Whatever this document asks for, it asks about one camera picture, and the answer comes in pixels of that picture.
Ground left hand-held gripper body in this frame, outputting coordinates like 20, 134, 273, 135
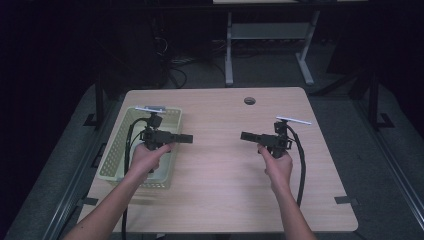
134, 105, 177, 152

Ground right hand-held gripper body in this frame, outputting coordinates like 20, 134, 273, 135
258, 115, 313, 158

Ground cream plastic basket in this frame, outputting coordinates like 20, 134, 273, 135
96, 105, 184, 190

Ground person's left hand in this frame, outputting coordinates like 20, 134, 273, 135
127, 142, 175, 180

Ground person's right hand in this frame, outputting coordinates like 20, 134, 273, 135
257, 144, 295, 195

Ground black tape strip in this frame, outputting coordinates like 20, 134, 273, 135
333, 196, 360, 205
79, 197, 100, 207

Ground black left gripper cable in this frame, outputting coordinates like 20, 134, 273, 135
120, 117, 150, 240

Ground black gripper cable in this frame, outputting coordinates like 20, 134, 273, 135
120, 117, 150, 240
285, 124, 308, 208

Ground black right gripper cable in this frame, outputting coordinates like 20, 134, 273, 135
285, 124, 308, 208

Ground black frame post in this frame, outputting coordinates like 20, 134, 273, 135
83, 74, 105, 131
367, 71, 395, 132

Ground black floor cables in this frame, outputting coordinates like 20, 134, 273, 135
151, 33, 204, 90

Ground aluminium frame rail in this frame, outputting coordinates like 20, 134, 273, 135
41, 98, 119, 240
353, 98, 424, 231

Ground grey metal desk frame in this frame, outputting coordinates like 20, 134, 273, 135
213, 0, 369, 87

